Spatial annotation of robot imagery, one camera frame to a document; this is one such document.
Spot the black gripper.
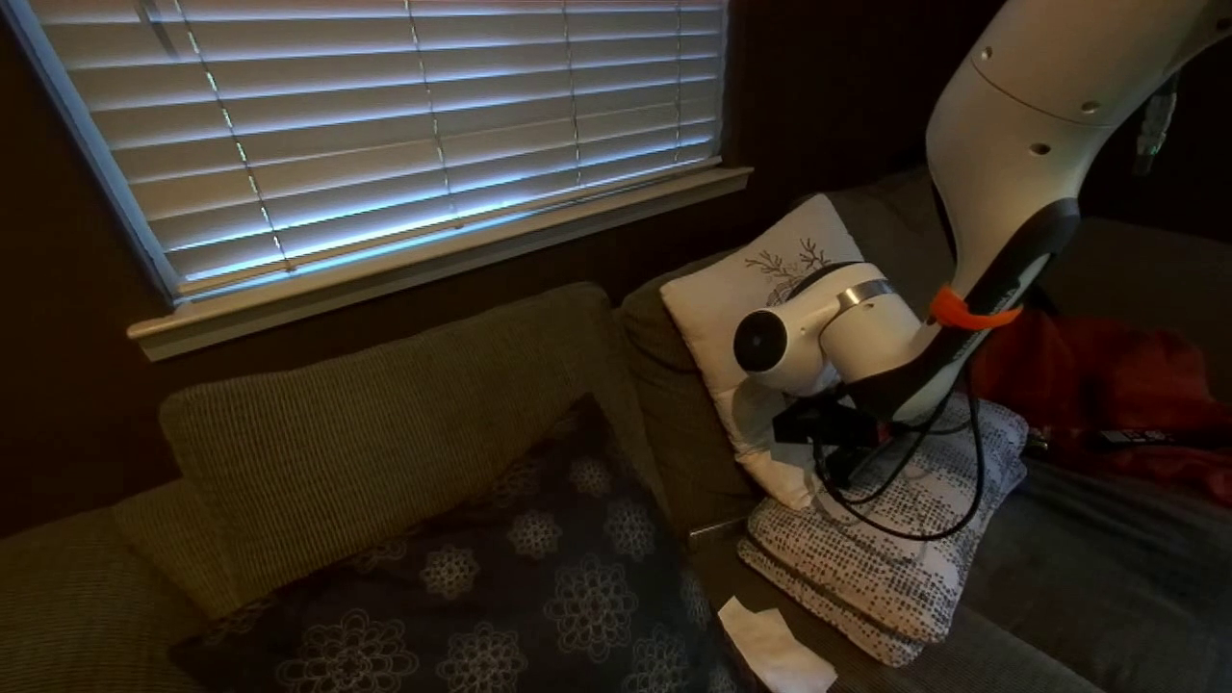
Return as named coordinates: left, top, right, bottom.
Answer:
left=769, top=389, right=903, bottom=493

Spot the white text-print flat pillow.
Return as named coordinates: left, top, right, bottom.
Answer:
left=733, top=394, right=1036, bottom=671

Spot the white tissue paper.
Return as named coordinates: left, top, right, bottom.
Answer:
left=711, top=592, right=843, bottom=693

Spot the white pillow with line print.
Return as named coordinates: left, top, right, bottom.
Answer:
left=659, top=191, right=865, bottom=511

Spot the red blanket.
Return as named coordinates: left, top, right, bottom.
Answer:
left=967, top=312, right=1232, bottom=510

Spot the dark floral patterned pillow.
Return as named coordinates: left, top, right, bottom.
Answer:
left=170, top=389, right=747, bottom=693

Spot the light wooden window sill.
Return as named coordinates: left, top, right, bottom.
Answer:
left=124, top=161, right=758, bottom=365

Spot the grey-green fabric couch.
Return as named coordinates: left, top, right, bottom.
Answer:
left=0, top=159, right=1232, bottom=693

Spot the white window blind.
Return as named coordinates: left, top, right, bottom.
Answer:
left=0, top=0, right=733, bottom=307

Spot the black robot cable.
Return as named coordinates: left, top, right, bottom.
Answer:
left=814, top=377, right=992, bottom=548

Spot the orange cable clip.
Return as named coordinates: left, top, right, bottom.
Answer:
left=927, top=281, right=1030, bottom=336

